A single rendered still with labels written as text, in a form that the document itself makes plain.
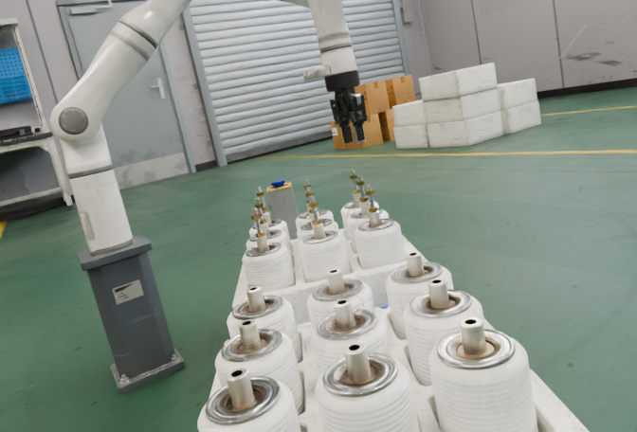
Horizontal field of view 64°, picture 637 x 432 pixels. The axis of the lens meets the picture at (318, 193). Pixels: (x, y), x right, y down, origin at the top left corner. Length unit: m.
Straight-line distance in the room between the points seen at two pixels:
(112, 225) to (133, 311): 0.19
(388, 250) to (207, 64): 5.56
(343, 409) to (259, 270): 0.55
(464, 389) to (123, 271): 0.83
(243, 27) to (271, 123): 1.23
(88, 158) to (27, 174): 4.96
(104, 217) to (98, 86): 0.27
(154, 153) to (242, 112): 1.19
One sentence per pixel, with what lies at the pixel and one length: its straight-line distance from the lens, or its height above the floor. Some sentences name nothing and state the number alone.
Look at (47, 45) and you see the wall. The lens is 6.25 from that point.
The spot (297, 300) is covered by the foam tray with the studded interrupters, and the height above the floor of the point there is 0.16.
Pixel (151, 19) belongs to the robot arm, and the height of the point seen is 0.76.
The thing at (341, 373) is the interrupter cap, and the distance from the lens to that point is 0.54.
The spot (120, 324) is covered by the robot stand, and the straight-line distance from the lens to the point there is 1.20.
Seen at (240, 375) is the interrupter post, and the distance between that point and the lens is 0.53.
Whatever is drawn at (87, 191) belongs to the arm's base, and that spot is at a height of 0.44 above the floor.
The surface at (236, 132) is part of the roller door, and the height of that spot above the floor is 0.37.
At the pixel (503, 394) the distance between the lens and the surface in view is 0.53.
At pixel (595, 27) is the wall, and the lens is 6.58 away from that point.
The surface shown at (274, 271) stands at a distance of 1.02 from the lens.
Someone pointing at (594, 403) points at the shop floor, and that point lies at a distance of 0.92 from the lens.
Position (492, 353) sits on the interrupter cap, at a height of 0.25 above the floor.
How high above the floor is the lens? 0.52
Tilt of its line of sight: 10 degrees down
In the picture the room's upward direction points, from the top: 12 degrees counter-clockwise
